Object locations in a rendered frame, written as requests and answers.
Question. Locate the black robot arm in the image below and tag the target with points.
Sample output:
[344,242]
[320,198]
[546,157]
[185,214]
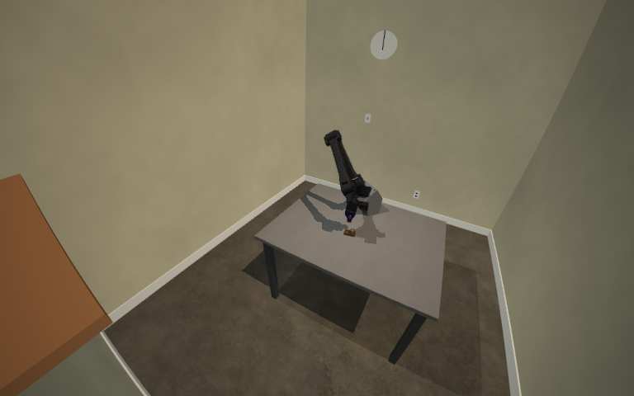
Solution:
[347,173]

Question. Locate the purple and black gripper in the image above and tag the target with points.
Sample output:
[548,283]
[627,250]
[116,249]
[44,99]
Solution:
[348,212]

